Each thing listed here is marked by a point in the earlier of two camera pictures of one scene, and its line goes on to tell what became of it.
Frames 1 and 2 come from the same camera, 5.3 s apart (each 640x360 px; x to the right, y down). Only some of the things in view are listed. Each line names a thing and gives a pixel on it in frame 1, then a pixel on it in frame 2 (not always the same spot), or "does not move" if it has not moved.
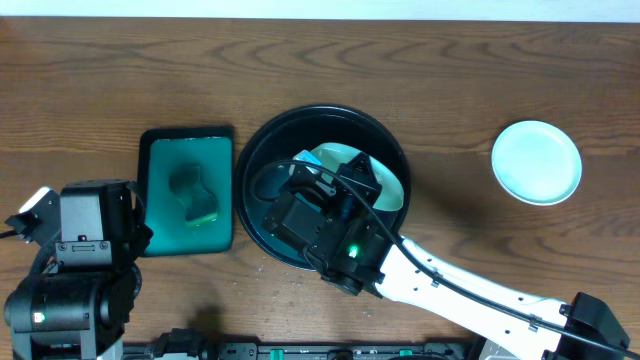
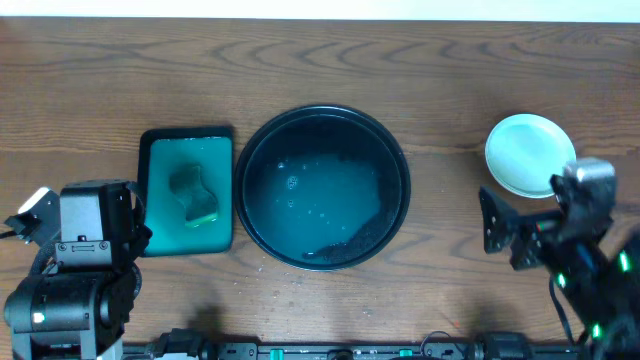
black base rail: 192,344 does not move
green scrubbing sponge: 186,184 does not move
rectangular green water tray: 186,178 does not move
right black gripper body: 329,187 to 523,240
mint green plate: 329,158 to 524,151
